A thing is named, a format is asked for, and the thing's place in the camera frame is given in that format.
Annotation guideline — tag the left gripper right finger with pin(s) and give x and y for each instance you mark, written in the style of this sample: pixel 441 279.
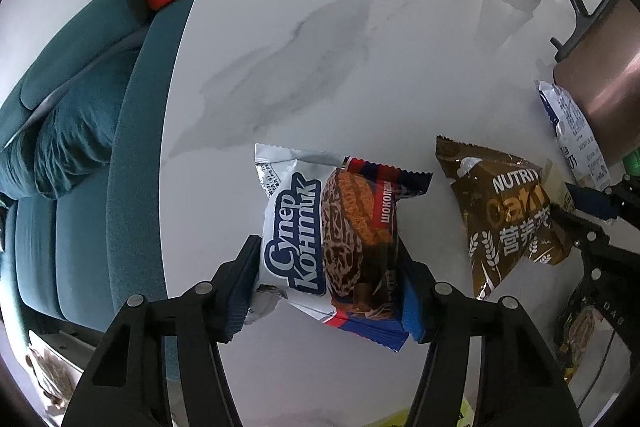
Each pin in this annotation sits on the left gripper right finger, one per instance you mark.
pixel 519 382

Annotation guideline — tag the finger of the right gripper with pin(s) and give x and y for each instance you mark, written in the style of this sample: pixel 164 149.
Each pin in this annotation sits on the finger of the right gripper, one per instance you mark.
pixel 575 231
pixel 596 203

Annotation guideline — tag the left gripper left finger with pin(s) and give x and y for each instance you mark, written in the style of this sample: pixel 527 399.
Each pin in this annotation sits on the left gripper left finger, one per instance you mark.
pixel 124 383

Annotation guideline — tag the Danisa butter cookies pack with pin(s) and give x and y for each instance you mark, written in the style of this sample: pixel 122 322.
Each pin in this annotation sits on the Danisa butter cookies pack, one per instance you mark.
pixel 572 331

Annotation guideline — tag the brown oat snack bag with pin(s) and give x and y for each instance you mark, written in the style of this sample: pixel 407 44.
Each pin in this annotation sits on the brown oat snack bag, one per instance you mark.
pixel 505 210

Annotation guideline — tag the white Super Kontik snack pack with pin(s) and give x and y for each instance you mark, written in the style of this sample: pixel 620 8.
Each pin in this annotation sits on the white Super Kontik snack pack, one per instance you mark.
pixel 330 243

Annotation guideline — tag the beige small snack packet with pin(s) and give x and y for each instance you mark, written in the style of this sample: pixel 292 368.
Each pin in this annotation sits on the beige small snack packet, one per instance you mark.
pixel 555 187

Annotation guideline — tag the silver white snack bag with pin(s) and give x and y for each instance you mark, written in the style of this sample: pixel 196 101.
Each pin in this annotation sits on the silver white snack bag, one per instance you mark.
pixel 574 136

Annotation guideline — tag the copper kettle with black lid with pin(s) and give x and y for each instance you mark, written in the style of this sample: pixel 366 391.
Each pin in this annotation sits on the copper kettle with black lid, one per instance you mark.
pixel 599 66

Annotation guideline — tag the teal cushion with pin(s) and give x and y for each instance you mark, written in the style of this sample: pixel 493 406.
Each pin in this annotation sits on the teal cushion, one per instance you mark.
pixel 74 140

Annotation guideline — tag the teal sofa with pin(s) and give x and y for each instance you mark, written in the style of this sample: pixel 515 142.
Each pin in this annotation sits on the teal sofa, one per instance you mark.
pixel 74 261

